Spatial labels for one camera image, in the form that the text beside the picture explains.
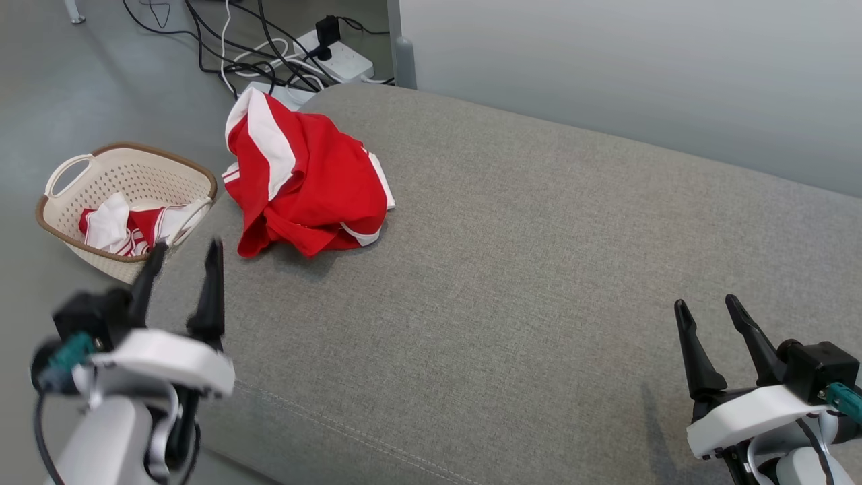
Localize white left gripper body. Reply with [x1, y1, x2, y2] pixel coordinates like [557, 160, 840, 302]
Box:
[91, 328, 235, 398]

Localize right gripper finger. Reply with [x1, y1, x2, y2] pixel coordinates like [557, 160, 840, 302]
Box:
[674, 300, 728, 399]
[725, 294, 789, 386]

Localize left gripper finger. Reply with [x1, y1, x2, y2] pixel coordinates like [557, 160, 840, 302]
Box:
[128, 241, 169, 329]
[187, 237, 225, 351]

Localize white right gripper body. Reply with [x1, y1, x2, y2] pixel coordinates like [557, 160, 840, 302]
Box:
[686, 384, 836, 459]

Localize red and white t-shirt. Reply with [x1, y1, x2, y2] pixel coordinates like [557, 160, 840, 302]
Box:
[79, 192, 213, 258]

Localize red shorts with white stripe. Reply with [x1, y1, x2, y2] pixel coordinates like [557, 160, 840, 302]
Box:
[221, 88, 396, 259]

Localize beige plastic laundry basket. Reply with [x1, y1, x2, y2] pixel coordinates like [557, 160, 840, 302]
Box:
[36, 142, 218, 285]

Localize large white power strip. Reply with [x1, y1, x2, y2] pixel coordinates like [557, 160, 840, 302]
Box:
[269, 28, 374, 84]

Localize black power adapter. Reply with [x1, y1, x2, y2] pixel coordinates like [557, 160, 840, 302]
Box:
[314, 15, 342, 60]

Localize white cable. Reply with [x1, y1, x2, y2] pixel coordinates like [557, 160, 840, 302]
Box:
[218, 0, 238, 96]

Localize grey partition post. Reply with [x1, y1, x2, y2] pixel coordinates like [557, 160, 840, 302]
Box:
[387, 0, 417, 90]

